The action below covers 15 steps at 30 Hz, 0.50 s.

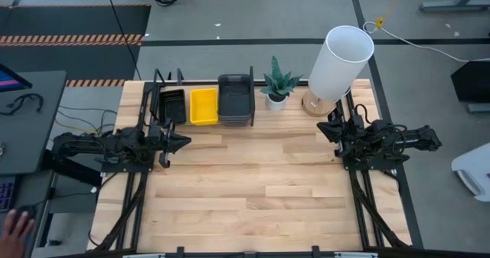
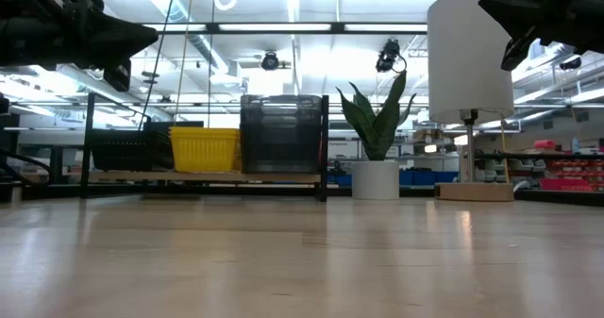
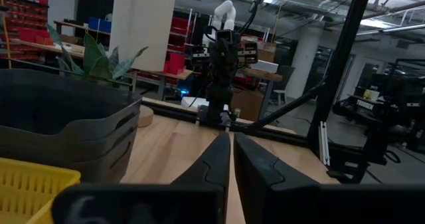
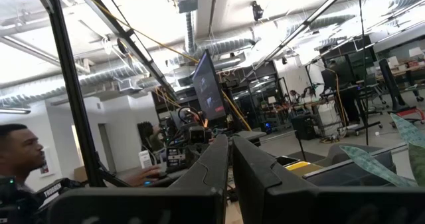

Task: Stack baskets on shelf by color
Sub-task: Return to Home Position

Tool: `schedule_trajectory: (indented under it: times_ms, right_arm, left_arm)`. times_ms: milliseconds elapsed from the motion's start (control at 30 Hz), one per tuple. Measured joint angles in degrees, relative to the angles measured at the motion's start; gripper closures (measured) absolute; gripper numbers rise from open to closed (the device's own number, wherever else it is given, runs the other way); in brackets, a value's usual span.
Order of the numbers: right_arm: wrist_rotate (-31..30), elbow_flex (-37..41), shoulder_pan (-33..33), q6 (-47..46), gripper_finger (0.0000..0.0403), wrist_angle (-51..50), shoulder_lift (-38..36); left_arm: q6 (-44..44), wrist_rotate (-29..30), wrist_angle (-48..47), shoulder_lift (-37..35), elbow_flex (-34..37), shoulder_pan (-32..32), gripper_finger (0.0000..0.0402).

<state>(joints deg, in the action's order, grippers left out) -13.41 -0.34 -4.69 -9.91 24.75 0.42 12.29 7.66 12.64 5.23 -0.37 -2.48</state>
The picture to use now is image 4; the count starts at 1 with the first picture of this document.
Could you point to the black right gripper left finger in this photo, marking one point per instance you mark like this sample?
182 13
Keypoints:
149 207

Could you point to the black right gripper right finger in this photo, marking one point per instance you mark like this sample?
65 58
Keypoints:
299 207

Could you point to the yellow plastic basket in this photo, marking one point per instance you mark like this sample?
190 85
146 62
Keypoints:
299 165

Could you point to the black plastic basket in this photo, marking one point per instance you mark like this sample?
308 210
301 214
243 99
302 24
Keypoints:
335 177

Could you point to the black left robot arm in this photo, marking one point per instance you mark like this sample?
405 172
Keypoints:
179 151

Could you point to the black computer mouse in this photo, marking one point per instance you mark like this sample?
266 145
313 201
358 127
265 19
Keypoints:
159 177

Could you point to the person's hand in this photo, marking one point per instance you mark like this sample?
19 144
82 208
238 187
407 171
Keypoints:
142 175

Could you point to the person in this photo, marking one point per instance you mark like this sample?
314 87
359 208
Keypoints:
345 91
20 154
151 136

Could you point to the white bottle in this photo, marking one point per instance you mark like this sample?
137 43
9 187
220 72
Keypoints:
145 159

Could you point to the black computer monitor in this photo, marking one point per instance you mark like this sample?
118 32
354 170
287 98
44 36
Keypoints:
209 87

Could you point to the grey door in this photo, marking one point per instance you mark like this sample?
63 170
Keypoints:
107 147

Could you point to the brown cardboard box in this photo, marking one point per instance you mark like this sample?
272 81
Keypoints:
80 174

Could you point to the green plant in white pot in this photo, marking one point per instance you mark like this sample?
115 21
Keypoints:
368 165

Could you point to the black ceiling light track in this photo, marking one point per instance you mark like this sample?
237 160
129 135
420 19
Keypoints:
299 28

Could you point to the red stool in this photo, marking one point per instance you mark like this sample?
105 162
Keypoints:
413 114

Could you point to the thin black stand pole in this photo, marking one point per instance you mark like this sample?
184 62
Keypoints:
363 67

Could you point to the long ceiling light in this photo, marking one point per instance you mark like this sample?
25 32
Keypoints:
15 111

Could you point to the black frame brace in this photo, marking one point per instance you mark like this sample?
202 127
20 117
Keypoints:
109 177

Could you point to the silver ventilation duct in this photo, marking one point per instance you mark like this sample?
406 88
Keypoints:
225 46

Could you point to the black overhead frame beam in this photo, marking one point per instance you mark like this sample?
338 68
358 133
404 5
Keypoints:
133 41

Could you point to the black frame post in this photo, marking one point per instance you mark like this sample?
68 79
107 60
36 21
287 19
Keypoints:
74 94

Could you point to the black ceiling camera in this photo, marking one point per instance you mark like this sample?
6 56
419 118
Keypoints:
257 10

